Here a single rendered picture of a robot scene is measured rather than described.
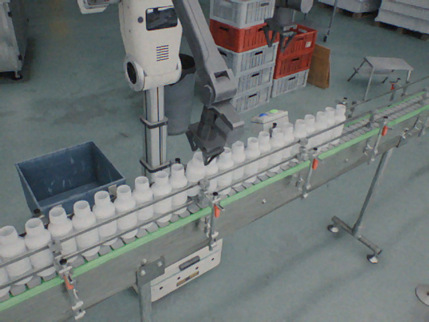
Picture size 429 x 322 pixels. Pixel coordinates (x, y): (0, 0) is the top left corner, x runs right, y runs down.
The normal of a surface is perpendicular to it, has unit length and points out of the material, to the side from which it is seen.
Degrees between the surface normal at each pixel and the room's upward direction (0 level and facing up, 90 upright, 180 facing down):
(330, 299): 0
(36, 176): 90
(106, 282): 90
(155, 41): 90
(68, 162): 90
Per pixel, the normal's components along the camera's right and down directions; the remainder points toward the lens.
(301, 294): 0.06, -0.82
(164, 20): 0.59, 0.48
